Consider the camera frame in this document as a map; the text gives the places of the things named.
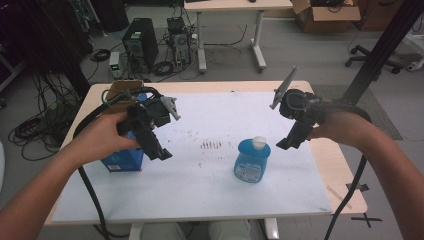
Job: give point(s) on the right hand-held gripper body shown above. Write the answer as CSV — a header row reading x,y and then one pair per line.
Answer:
x,y
298,105

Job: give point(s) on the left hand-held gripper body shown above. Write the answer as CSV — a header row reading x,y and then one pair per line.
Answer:
x,y
156,111

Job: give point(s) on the blue cardboard box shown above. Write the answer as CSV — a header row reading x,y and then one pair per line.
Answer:
x,y
125,161

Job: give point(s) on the blue bottle with white cap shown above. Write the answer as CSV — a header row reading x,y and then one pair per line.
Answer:
x,y
251,160

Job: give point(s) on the person's right hand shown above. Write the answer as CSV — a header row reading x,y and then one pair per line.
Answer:
x,y
343,126

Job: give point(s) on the person's left hand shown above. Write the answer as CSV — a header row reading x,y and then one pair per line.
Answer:
x,y
100,140

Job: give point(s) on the white device with green light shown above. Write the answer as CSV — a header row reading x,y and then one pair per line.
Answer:
x,y
115,65

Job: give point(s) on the black computer tower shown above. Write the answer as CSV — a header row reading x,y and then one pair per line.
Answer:
x,y
140,43

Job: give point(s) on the small open computer case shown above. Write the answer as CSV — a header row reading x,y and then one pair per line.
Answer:
x,y
180,41

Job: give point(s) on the black office chair base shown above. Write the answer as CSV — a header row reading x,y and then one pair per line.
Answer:
x,y
373,60

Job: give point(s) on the open brown cardboard carton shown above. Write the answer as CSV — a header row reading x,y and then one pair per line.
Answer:
x,y
325,15

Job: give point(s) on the white desk with metal legs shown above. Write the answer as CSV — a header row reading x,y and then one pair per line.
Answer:
x,y
233,5

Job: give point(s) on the dark curtain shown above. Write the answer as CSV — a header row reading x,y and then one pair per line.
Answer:
x,y
40,36

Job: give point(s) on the black metal stand post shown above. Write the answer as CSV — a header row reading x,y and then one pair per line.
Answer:
x,y
383,50

